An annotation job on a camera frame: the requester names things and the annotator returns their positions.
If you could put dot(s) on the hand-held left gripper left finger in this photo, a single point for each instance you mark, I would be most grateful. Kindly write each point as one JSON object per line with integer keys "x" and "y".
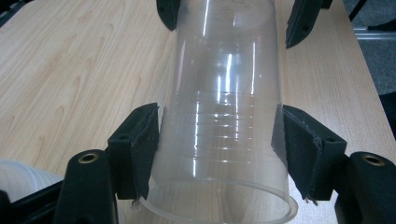
{"x": 134, "y": 155}

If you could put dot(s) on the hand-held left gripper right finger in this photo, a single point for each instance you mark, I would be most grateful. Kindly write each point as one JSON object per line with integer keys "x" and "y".
{"x": 308, "y": 155}

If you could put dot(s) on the clear plastic cup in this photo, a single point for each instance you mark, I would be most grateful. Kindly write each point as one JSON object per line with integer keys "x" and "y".
{"x": 218, "y": 93}

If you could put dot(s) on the stack of white ribbed cups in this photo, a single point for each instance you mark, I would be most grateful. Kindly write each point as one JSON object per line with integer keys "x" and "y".
{"x": 21, "y": 180}

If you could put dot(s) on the black stand leg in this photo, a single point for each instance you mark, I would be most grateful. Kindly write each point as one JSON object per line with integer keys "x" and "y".
{"x": 358, "y": 9}

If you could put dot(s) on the dark equipment behind table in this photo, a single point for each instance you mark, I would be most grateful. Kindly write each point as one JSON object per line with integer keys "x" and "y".
{"x": 9, "y": 9}

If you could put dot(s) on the aluminium frame rail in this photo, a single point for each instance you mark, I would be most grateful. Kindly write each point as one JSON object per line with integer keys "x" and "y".
{"x": 373, "y": 33}

